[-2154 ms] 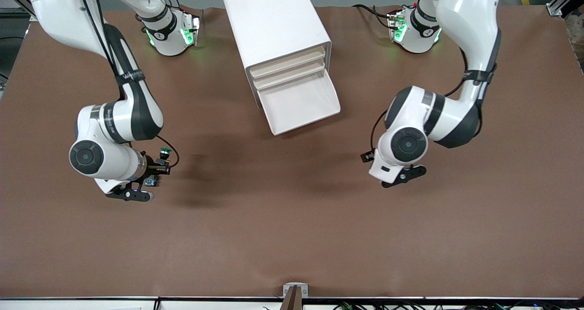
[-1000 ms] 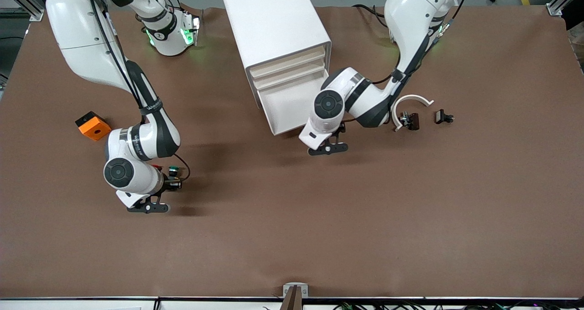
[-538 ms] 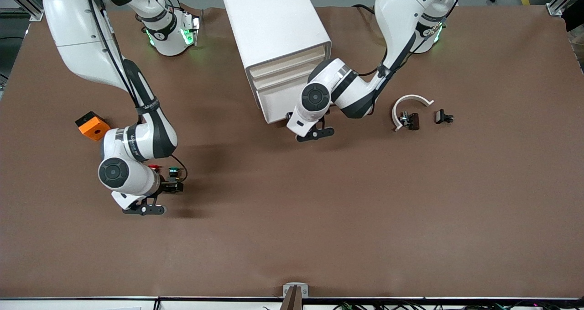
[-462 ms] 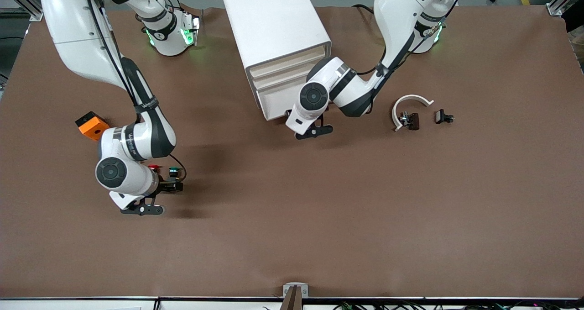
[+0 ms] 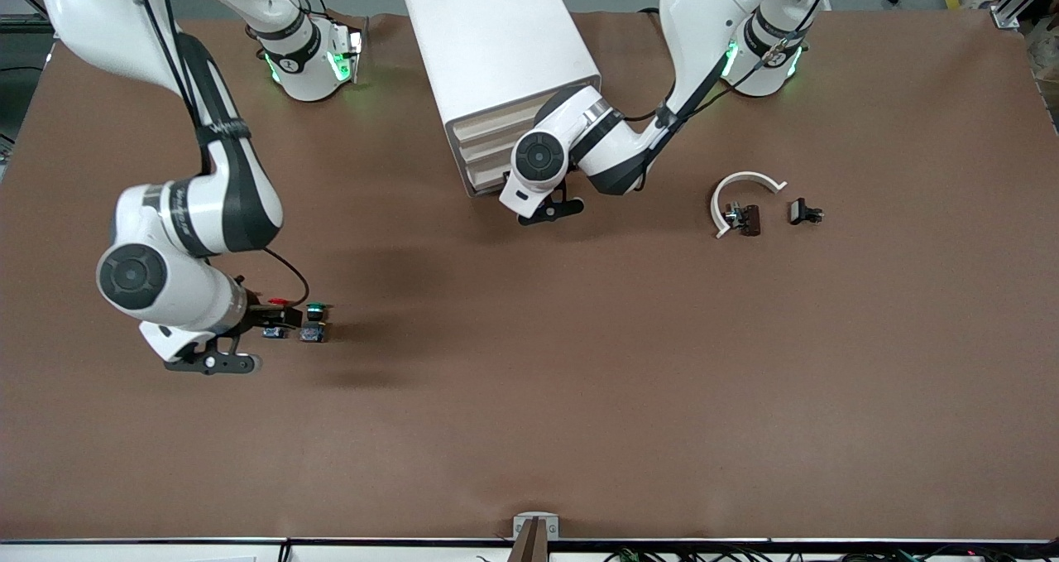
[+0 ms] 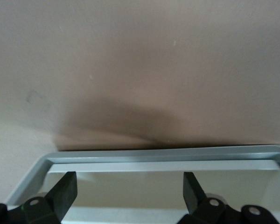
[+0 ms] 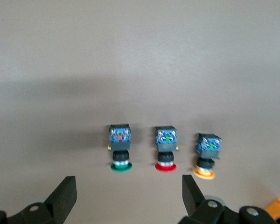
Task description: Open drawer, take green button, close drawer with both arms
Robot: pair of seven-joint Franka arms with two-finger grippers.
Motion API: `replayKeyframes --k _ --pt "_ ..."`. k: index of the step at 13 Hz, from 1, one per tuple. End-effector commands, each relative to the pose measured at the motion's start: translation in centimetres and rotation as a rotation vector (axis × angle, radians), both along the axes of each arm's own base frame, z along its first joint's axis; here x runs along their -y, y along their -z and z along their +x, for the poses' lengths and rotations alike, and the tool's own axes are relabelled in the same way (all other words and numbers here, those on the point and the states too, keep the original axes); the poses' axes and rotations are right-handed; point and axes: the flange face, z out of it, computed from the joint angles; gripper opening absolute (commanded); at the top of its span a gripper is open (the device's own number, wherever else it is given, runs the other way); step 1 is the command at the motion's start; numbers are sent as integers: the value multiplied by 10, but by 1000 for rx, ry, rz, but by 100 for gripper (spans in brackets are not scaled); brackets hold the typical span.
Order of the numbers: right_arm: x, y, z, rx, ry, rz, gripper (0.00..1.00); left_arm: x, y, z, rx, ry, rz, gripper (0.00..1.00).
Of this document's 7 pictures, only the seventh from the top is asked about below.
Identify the orange box with black base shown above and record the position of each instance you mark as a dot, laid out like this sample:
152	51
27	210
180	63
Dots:
278	207

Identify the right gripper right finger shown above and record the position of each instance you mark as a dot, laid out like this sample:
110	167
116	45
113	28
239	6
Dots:
191	196

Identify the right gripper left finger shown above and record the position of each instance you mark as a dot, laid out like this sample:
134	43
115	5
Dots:
63	196

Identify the red push button switch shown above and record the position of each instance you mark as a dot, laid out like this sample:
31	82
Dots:
165	149

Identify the green push button switch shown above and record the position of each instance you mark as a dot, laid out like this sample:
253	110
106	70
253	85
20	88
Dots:
120	147

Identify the yellow push button switch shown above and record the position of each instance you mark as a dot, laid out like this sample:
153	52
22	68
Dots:
206	151

